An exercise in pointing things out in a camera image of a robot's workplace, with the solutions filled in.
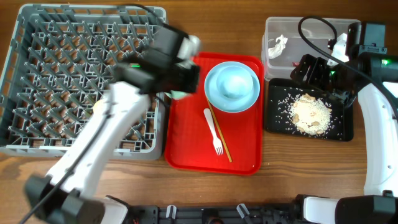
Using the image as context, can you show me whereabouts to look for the green saucer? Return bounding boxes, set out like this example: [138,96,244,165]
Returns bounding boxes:
[165,91,192,100]

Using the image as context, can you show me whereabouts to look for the light blue plate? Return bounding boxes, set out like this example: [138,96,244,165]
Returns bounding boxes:
[204,61,261,113]

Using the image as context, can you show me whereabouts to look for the light blue bowl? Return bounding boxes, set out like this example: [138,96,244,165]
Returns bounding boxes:
[216,66,253,100]

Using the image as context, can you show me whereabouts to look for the white napkin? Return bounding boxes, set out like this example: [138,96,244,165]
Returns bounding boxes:
[268,34,288,59]

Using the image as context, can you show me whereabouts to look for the white plastic fork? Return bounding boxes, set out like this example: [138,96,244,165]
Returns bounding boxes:
[203,108,223,156]

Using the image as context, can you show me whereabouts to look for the yellow cup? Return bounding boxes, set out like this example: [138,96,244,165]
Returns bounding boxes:
[93,99,104,114]

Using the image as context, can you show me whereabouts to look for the wooden chopstick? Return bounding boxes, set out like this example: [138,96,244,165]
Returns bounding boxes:
[206,99,233,162]

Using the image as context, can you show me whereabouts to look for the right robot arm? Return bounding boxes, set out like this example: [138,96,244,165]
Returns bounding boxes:
[290,22,397,223]

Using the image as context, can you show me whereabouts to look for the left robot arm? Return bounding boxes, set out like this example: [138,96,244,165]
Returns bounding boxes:
[24,24,201,223]

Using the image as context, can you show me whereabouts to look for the grey dishwasher rack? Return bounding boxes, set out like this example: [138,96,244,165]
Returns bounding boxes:
[1,4,167,157]

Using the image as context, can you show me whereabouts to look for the food scraps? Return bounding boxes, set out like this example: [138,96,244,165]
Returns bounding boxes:
[275,93,342,137]

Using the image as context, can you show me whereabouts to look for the black plastic tray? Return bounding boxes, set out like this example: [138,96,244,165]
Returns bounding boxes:
[264,78,354,141]

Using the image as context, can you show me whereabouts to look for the clear plastic bin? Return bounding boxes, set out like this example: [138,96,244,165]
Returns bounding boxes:
[261,16,361,82]

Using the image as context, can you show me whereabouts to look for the red plastic tray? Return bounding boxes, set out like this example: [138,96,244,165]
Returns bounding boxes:
[165,52,264,175]

